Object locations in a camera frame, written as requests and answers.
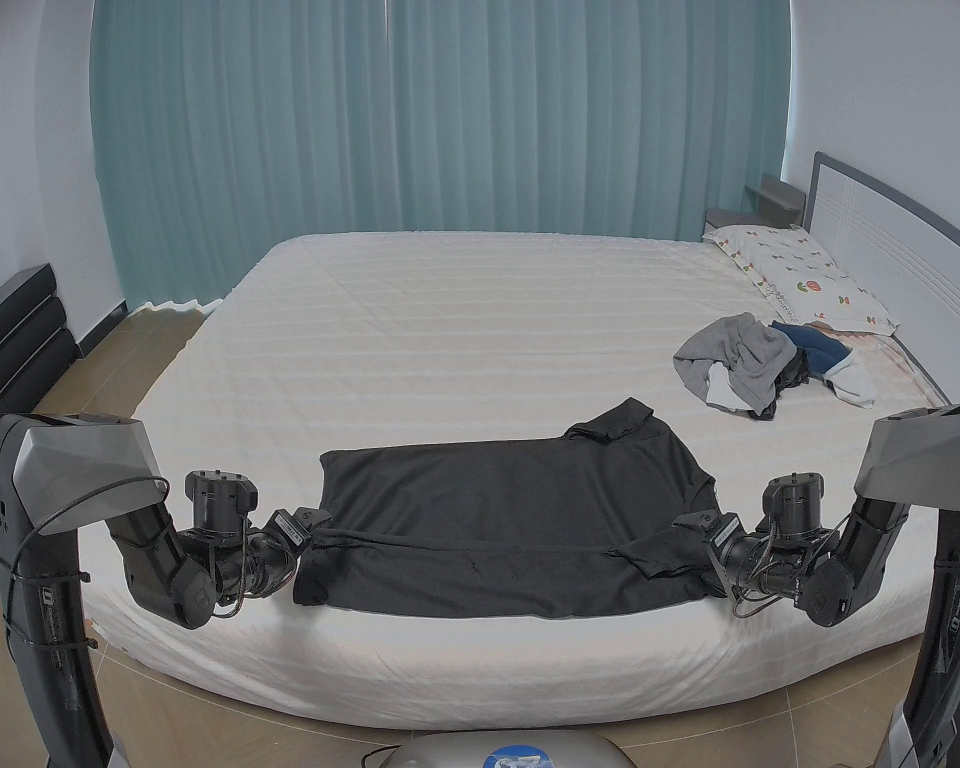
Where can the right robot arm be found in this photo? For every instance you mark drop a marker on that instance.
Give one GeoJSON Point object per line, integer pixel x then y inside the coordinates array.
{"type": "Point", "coordinates": [870, 540]}

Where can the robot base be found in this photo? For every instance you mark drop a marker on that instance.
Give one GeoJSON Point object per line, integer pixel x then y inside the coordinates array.
{"type": "Point", "coordinates": [450, 754]}

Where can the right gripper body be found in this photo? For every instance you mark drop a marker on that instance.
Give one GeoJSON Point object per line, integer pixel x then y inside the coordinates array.
{"type": "Point", "coordinates": [757, 566]}

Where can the white printed pillow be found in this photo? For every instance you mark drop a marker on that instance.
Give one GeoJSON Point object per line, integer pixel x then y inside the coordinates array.
{"type": "Point", "coordinates": [802, 277]}

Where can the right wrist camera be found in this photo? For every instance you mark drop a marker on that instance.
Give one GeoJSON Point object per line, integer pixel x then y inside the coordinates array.
{"type": "Point", "coordinates": [772, 501]}

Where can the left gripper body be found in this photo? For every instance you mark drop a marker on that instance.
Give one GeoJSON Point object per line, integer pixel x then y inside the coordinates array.
{"type": "Point", "coordinates": [262, 562]}

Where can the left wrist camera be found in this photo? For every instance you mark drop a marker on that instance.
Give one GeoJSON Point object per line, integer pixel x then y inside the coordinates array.
{"type": "Point", "coordinates": [249, 502]}

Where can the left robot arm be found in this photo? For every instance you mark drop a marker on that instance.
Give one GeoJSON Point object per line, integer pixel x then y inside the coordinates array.
{"type": "Point", "coordinates": [157, 555]}

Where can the black chest of drawers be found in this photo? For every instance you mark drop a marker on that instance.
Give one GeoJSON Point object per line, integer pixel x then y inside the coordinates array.
{"type": "Point", "coordinates": [30, 330]}

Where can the bed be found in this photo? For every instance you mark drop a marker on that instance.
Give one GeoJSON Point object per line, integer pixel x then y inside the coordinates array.
{"type": "Point", "coordinates": [450, 337]}

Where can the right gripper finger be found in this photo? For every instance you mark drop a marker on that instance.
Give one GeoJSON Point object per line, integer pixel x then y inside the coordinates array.
{"type": "Point", "coordinates": [701, 521]}

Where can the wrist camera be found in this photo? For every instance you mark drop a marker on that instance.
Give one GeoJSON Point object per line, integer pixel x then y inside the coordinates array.
{"type": "Point", "coordinates": [249, 502]}
{"type": "Point", "coordinates": [772, 501]}

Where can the blue-green curtain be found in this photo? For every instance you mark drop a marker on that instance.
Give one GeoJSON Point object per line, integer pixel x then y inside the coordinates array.
{"type": "Point", "coordinates": [585, 112]}
{"type": "Point", "coordinates": [240, 150]}

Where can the black T-shirt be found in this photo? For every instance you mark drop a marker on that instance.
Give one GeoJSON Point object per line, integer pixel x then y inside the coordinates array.
{"type": "Point", "coordinates": [510, 510]}

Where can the pile of clothes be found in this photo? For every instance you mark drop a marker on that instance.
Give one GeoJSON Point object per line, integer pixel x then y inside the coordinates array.
{"type": "Point", "coordinates": [750, 360]}

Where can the grey bedside table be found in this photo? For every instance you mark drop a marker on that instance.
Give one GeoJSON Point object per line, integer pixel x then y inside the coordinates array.
{"type": "Point", "coordinates": [772, 199]}

